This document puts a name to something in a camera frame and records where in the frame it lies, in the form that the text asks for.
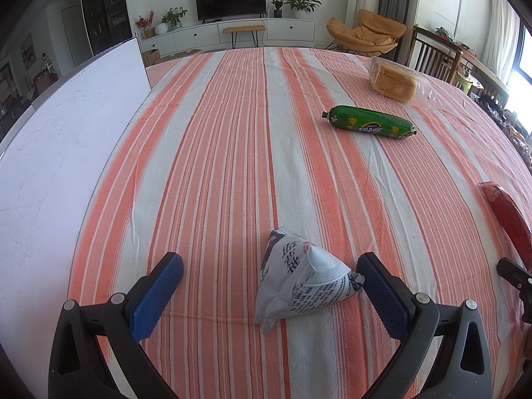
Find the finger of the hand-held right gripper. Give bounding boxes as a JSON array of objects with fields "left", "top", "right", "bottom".
[{"left": 496, "top": 257, "right": 532, "bottom": 325}]

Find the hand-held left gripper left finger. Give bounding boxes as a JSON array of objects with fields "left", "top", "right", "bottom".
[{"left": 49, "top": 252, "right": 184, "bottom": 399}]

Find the wooden bench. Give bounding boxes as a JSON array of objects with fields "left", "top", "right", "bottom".
[{"left": 222, "top": 25, "right": 267, "bottom": 48}]

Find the black television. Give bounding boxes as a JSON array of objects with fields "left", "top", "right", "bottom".
[{"left": 195, "top": 0, "right": 267, "bottom": 21}]

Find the wooden dining table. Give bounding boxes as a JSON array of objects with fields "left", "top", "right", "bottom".
[{"left": 457, "top": 46, "right": 512, "bottom": 100}]

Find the bread loaf in clear bag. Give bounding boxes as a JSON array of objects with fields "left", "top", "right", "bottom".
[{"left": 365, "top": 56, "right": 433, "bottom": 106}]

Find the dark display cabinet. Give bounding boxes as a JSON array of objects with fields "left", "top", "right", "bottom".
[{"left": 80, "top": 0, "right": 133, "bottom": 57}]

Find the white board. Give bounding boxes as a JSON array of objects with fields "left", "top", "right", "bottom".
[{"left": 0, "top": 37, "right": 152, "bottom": 354}]

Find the wooden dining chair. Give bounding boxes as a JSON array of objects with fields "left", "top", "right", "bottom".
[{"left": 405, "top": 25, "right": 464, "bottom": 86}]

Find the sheer window curtain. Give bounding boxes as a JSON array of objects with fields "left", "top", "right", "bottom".
[{"left": 482, "top": 0, "right": 522, "bottom": 79}]

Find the orange striped tablecloth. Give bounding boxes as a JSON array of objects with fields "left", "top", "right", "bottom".
[{"left": 66, "top": 46, "right": 532, "bottom": 399}]

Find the red snack packet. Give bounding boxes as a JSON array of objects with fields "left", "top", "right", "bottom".
[{"left": 481, "top": 181, "right": 532, "bottom": 269}]

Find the white TV cabinet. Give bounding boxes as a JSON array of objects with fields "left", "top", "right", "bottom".
[{"left": 137, "top": 18, "right": 317, "bottom": 55}]

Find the white triangular snack packet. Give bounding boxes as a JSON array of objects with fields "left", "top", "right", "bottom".
[{"left": 254, "top": 228, "right": 365, "bottom": 335}]

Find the red flower arrangement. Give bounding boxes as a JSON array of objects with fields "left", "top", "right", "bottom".
[{"left": 134, "top": 9, "right": 155, "bottom": 39}]

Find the orange lounge chair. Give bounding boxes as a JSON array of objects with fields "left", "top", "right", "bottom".
[{"left": 326, "top": 9, "right": 409, "bottom": 55}]

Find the green sausage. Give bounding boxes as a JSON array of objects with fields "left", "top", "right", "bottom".
[{"left": 322, "top": 105, "right": 417, "bottom": 140}]

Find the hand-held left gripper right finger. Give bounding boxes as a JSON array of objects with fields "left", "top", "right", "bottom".
[{"left": 356, "top": 252, "right": 493, "bottom": 399}]

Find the large leafy potted plant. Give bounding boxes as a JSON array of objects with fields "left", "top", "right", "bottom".
[{"left": 284, "top": 0, "right": 322, "bottom": 19}]

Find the green stool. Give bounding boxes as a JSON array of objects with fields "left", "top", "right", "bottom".
[{"left": 455, "top": 71, "right": 474, "bottom": 94}]

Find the green plant in glass vase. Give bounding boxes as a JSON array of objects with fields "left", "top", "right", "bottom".
[{"left": 161, "top": 7, "right": 188, "bottom": 31}]

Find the pile of assorted goods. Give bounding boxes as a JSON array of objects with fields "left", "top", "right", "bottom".
[{"left": 474, "top": 91, "right": 532, "bottom": 167}]

